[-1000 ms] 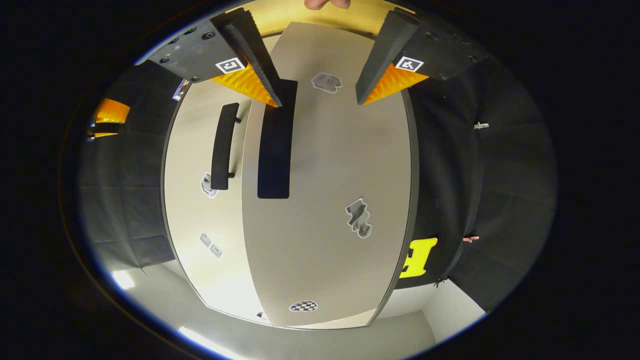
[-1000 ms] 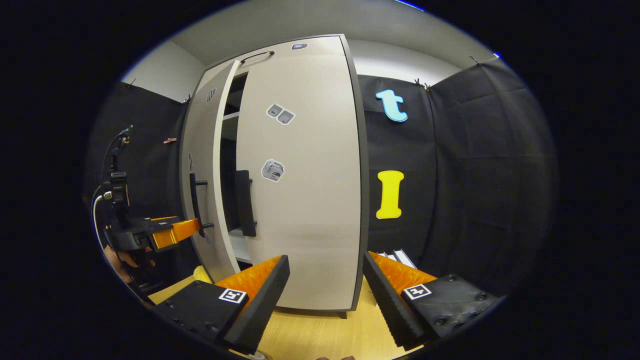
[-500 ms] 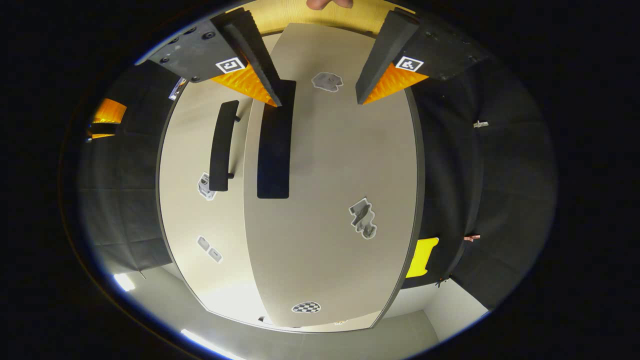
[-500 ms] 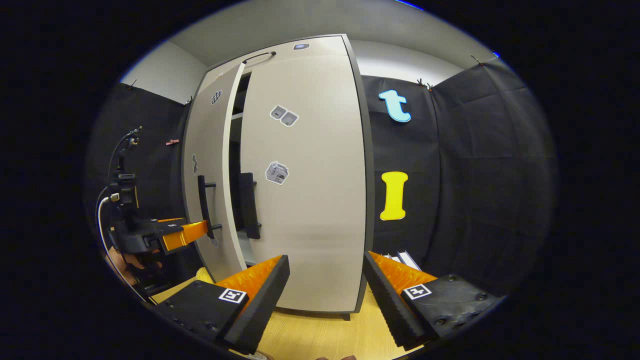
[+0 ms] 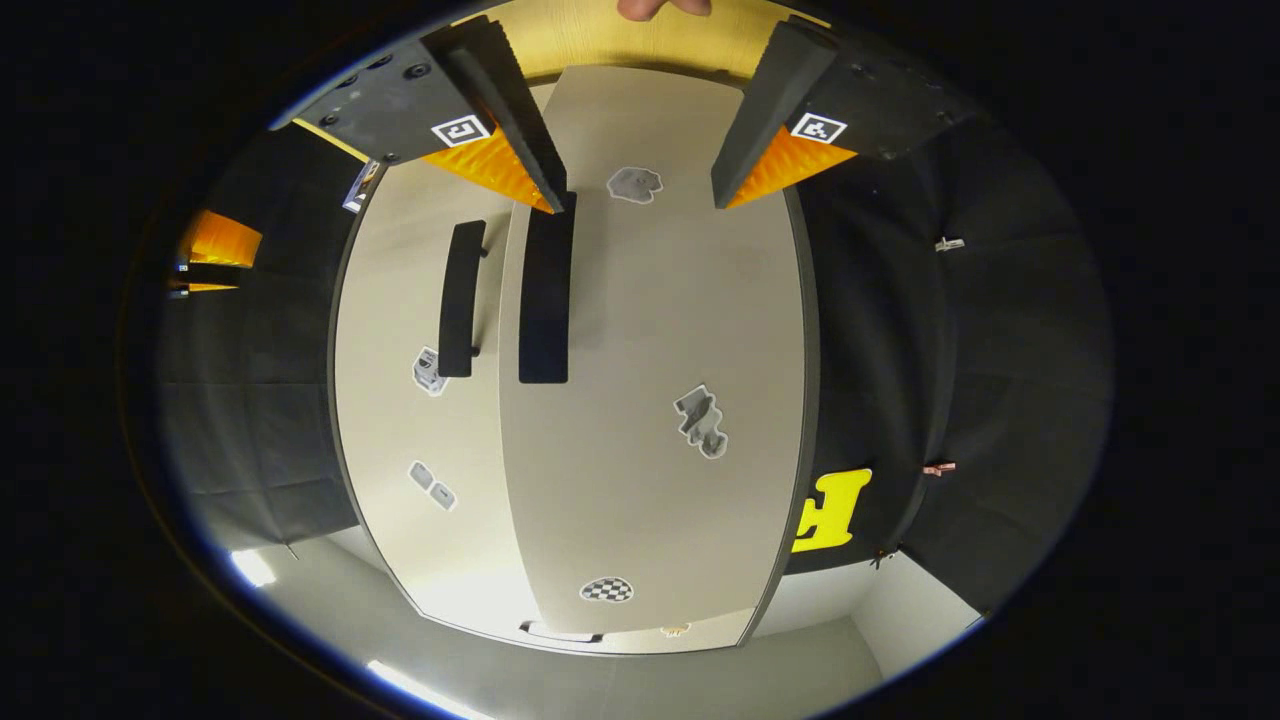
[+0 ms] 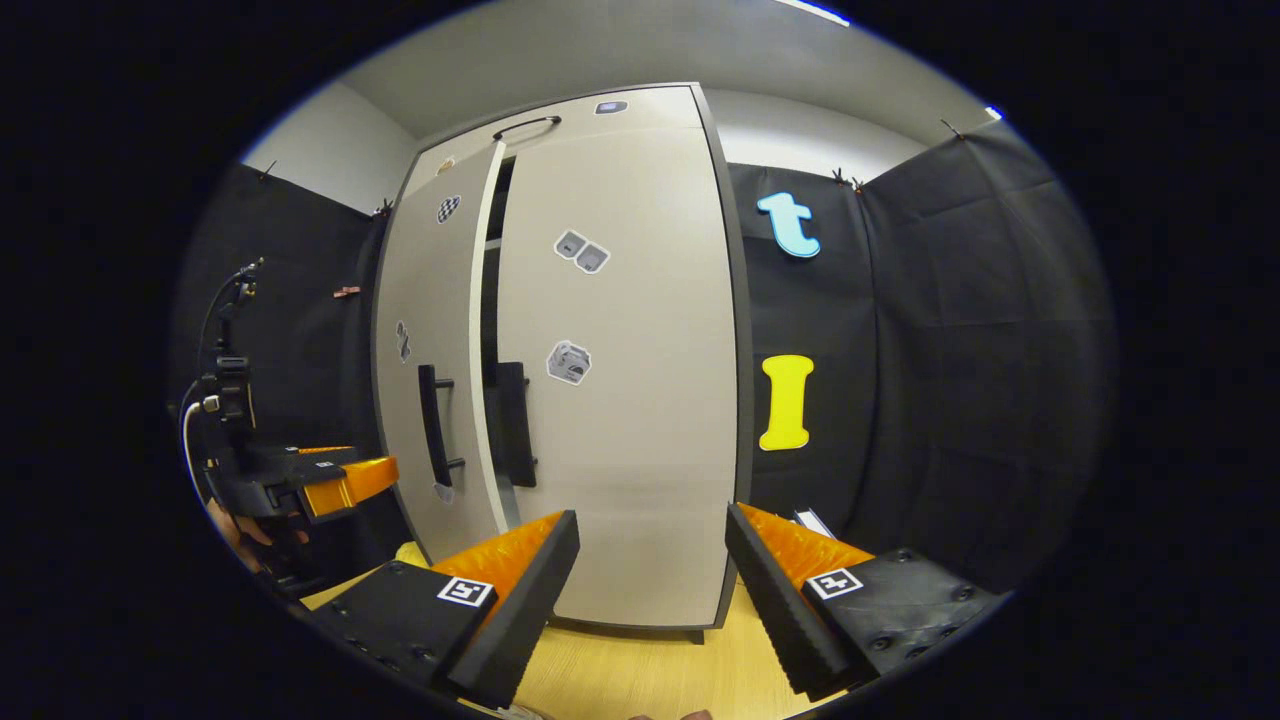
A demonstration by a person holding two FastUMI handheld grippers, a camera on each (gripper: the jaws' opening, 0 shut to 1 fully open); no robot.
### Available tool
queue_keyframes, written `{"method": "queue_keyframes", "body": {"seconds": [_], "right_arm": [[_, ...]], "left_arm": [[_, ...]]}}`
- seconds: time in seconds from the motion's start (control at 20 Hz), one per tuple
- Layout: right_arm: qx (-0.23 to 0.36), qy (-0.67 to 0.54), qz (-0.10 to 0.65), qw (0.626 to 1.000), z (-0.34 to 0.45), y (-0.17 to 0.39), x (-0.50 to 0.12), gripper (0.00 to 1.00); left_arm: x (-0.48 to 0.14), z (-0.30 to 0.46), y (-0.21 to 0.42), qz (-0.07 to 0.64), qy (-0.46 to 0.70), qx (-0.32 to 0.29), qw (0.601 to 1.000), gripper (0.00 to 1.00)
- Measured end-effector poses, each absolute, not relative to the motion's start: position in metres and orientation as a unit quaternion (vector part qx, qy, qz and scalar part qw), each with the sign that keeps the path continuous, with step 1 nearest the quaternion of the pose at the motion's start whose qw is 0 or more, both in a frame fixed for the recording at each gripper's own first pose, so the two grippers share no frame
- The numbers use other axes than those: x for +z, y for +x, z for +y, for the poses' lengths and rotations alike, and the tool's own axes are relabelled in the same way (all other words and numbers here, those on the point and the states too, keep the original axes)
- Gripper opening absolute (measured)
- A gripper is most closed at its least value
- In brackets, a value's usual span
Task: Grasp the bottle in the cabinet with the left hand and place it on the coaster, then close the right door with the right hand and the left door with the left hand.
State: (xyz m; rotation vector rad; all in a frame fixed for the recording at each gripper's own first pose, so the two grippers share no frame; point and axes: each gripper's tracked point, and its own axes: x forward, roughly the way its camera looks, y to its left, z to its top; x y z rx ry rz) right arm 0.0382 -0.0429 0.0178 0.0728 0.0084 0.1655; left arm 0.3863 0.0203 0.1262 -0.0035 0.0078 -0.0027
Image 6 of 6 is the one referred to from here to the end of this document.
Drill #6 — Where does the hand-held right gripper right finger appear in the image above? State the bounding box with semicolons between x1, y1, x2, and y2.
725;503;1004;701

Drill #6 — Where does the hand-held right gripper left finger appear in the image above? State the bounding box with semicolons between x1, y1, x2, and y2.
305;508;583;711

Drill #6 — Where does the white and grey cabinet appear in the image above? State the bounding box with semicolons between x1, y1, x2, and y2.
370;82;756;646

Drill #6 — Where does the white cabinet drawer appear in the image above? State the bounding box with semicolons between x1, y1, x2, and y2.
408;85;713;183

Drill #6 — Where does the black backdrop cloth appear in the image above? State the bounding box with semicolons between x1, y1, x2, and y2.
170;120;1119;591

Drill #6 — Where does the long ceiling light panel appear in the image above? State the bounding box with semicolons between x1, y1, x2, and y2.
770;0;851;28

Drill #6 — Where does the white cable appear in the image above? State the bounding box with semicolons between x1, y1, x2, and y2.
180;397;219;506

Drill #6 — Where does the black door handle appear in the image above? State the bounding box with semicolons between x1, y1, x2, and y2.
417;364;466;489
495;361;539;489

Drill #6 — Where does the black drawer handle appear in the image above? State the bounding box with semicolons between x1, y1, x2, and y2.
492;116;563;142

